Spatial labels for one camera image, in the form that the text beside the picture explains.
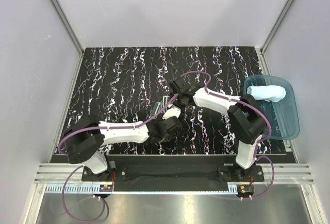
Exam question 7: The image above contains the green white striped towel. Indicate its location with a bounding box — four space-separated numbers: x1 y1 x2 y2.
151 95 170 116

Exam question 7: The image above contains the light blue towel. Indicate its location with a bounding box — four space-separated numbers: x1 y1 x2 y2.
246 85 286 103

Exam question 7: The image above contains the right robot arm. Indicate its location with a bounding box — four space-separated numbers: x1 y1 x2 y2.
170 77 269 182

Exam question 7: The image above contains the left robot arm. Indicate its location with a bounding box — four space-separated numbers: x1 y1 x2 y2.
58 116 182 181

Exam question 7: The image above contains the black marbled table mat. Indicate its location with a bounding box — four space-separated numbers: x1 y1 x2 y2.
64 46 262 155

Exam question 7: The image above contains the blue transparent plastic bin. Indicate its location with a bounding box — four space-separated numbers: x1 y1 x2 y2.
243 74 300 140

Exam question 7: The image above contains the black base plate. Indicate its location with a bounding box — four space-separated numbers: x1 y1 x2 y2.
81 155 270 193

